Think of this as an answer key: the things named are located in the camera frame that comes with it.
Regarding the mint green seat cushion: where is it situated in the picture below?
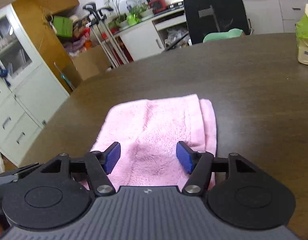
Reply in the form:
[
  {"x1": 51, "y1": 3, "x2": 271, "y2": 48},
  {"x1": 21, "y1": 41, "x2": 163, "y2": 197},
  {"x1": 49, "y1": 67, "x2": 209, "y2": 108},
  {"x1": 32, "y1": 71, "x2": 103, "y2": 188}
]
[{"x1": 203, "y1": 28, "x2": 245, "y2": 43}]

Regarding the white glass door cabinet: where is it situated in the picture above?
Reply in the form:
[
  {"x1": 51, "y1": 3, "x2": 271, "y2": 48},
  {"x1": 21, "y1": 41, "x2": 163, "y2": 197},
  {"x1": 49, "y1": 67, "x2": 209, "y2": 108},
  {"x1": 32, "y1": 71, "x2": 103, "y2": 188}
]
[{"x1": 0, "y1": 4, "x2": 69, "y2": 166}]

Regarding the green tissue box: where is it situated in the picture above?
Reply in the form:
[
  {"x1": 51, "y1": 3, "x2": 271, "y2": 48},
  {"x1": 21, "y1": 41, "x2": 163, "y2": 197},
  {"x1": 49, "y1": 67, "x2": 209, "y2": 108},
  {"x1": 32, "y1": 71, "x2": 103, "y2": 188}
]
[{"x1": 296, "y1": 4, "x2": 308, "y2": 65}]

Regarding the pink towel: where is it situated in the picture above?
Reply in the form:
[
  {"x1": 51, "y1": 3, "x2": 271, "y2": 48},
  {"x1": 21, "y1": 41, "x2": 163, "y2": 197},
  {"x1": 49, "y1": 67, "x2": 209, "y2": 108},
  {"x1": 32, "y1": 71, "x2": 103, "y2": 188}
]
[{"x1": 91, "y1": 94, "x2": 217, "y2": 189}]

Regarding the green cardboard box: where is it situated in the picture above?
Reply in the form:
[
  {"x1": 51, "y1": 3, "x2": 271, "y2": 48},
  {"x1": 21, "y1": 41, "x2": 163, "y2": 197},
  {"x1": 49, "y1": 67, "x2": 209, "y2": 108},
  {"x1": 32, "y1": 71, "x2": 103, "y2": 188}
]
[{"x1": 53, "y1": 16, "x2": 73, "y2": 38}]

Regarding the white low sideboard cabinet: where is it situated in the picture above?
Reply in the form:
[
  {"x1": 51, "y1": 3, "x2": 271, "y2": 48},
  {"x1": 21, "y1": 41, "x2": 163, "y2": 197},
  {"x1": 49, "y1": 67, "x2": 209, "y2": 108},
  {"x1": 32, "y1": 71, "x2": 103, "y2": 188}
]
[{"x1": 114, "y1": 0, "x2": 308, "y2": 62}]

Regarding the black office chair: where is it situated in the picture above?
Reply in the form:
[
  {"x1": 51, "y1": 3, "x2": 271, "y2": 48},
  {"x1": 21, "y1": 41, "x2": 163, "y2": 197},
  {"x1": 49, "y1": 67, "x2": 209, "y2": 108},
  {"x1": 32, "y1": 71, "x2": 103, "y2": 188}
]
[{"x1": 166, "y1": 0, "x2": 253, "y2": 51}]

